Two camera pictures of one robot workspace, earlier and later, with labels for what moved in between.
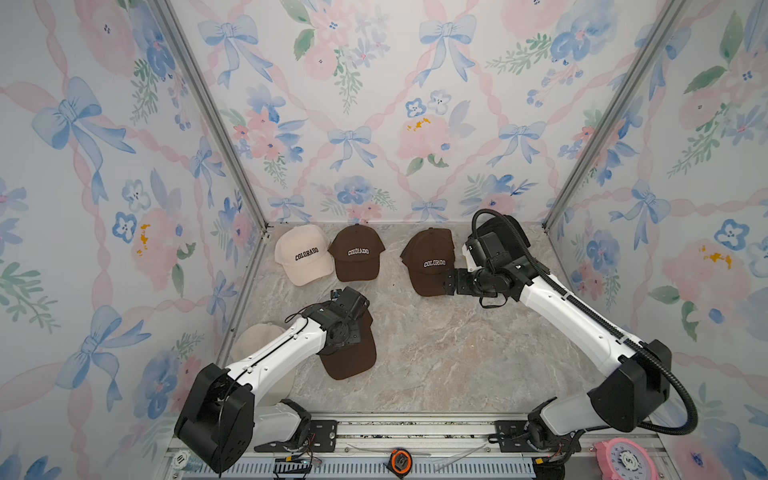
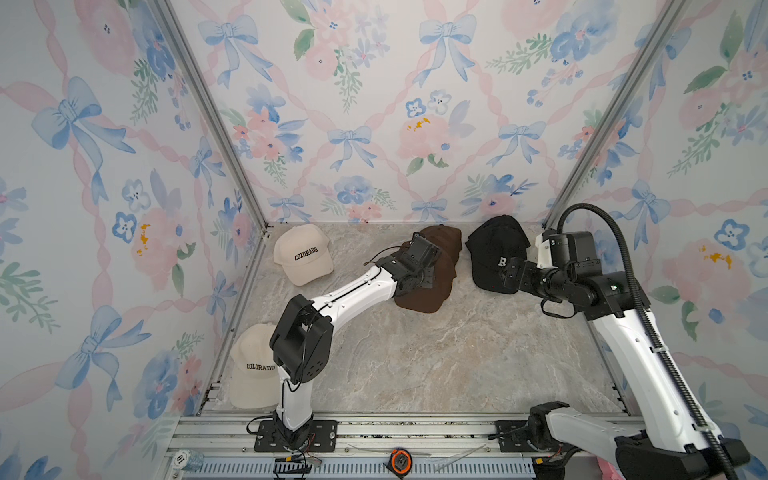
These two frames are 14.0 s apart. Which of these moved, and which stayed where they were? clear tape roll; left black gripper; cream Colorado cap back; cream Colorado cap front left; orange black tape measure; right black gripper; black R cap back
Moved: left black gripper; right black gripper
Stayed: cream Colorado cap back; clear tape roll; orange black tape measure; cream Colorado cap front left; black R cap back
